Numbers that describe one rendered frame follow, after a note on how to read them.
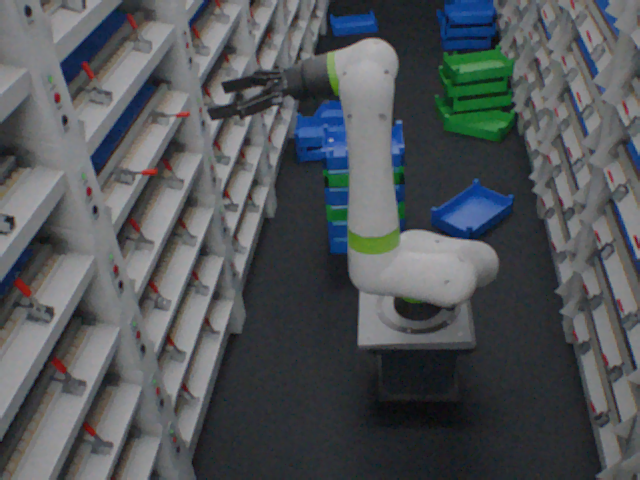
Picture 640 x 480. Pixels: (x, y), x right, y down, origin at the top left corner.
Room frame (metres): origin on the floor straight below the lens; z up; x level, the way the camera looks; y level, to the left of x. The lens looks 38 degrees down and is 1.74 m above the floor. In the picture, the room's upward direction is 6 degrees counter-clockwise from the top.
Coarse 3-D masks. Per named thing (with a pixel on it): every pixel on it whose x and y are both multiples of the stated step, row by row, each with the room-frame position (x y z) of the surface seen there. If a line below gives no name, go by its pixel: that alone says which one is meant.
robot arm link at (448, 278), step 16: (448, 240) 1.46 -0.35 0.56; (464, 240) 1.46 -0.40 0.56; (416, 256) 1.14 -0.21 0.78; (432, 256) 1.13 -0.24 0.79; (448, 256) 1.12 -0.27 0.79; (464, 256) 1.13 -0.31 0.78; (480, 256) 1.31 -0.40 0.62; (496, 256) 1.41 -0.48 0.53; (400, 272) 1.11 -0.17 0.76; (416, 272) 1.10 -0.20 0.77; (432, 272) 1.09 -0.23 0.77; (448, 272) 1.08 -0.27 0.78; (464, 272) 1.08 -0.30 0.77; (480, 272) 1.22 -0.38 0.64; (496, 272) 1.38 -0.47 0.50; (400, 288) 1.10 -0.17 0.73; (416, 288) 1.09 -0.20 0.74; (432, 288) 1.07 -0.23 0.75; (448, 288) 1.06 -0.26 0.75; (464, 288) 1.06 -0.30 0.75; (448, 304) 1.06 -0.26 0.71
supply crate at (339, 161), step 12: (324, 132) 2.32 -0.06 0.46; (336, 132) 2.33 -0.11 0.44; (396, 132) 2.30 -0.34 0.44; (324, 144) 2.28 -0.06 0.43; (336, 144) 2.31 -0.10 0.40; (396, 144) 2.26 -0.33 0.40; (324, 156) 2.14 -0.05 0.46; (336, 156) 2.14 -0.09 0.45; (348, 156) 2.13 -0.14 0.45; (396, 156) 2.11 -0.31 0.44; (324, 168) 2.14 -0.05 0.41; (336, 168) 2.14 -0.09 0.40
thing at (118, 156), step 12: (156, 96) 1.65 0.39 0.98; (144, 108) 1.58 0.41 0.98; (144, 120) 1.53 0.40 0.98; (132, 132) 1.46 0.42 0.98; (120, 144) 1.41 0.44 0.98; (132, 144) 1.44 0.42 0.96; (120, 156) 1.36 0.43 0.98; (132, 156) 1.39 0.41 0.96; (108, 168) 1.31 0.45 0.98; (108, 180) 1.28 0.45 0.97
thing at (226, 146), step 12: (240, 96) 2.42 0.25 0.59; (228, 120) 2.27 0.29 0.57; (240, 120) 2.25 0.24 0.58; (252, 120) 2.36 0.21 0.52; (228, 132) 2.18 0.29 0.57; (240, 132) 2.20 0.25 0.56; (216, 144) 1.99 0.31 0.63; (228, 144) 2.11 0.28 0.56; (240, 144) 2.13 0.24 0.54; (216, 156) 2.00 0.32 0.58; (228, 156) 2.02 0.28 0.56; (216, 168) 1.95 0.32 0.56; (228, 168) 1.96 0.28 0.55
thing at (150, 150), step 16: (160, 80) 1.73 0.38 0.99; (176, 80) 1.74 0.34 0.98; (176, 96) 1.71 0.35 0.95; (176, 112) 1.63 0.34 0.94; (160, 128) 1.54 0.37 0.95; (176, 128) 1.62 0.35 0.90; (144, 144) 1.46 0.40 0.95; (160, 144) 1.47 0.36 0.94; (128, 160) 1.38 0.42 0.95; (144, 160) 1.39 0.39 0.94; (144, 176) 1.35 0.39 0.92; (112, 192) 1.25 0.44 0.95; (128, 192) 1.26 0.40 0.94; (112, 208) 1.20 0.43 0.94; (128, 208) 1.24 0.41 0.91; (112, 224) 1.15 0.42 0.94
